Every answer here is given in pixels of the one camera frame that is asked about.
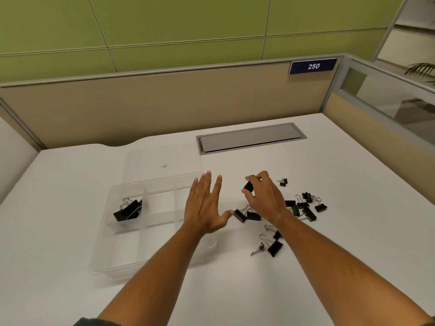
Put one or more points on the person's left hand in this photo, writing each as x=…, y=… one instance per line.
x=202, y=210

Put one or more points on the large black binder clip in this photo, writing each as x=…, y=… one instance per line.
x=123, y=214
x=136, y=209

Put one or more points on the person's right thumb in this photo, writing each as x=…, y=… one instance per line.
x=248, y=198

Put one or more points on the white desk partition panel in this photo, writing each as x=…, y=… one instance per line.
x=15, y=156

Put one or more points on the dark shirt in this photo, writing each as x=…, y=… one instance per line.
x=97, y=322

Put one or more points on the clear plastic lid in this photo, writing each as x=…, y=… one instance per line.
x=153, y=159

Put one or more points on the person's left middle finger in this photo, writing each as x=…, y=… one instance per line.
x=207, y=185

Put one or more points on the black metal binder clip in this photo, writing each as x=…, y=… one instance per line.
x=248, y=187

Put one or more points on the person's right hand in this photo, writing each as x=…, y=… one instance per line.
x=268, y=202

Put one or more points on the small silver binder clip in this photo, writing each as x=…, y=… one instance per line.
x=259, y=248

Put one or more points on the person's right forearm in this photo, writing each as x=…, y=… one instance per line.
x=340, y=278

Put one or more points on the glass-topped desk partition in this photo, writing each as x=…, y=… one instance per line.
x=380, y=132

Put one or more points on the beige desk partition panel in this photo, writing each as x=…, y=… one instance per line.
x=170, y=105

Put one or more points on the person's left thumb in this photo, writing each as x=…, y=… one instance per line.
x=225, y=217

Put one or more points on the clear plastic organizer box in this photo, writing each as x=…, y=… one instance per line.
x=136, y=247

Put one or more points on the group of black binder clips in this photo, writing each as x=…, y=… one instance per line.
x=275, y=248

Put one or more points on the blue number sign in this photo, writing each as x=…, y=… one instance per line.
x=312, y=66

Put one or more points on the white shelf unit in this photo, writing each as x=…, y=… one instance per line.
x=407, y=37

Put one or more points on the green potted plant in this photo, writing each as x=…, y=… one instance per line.
x=423, y=70

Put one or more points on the person's left forearm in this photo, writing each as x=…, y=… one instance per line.
x=159, y=278

